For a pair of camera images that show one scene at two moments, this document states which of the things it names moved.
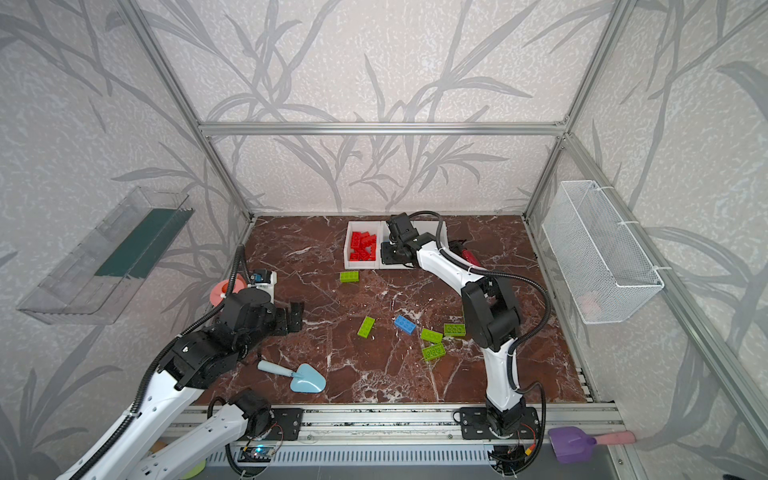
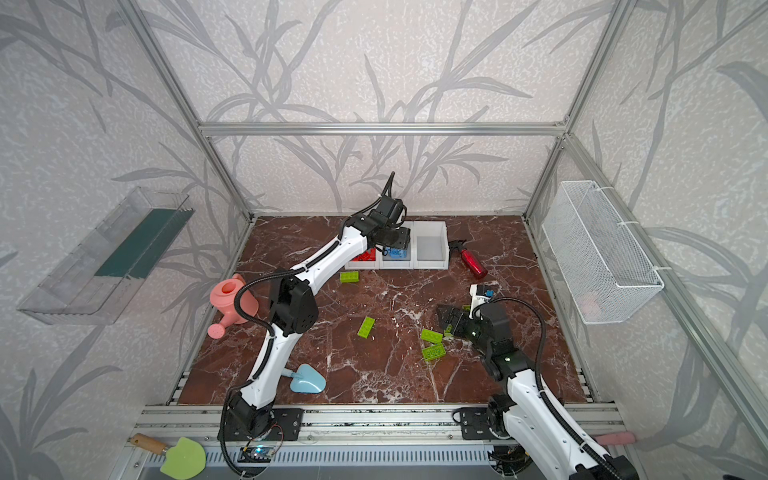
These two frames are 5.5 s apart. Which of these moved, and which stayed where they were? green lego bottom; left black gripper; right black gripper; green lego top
Moved: right black gripper; left black gripper
Stayed: green lego top; green lego bottom
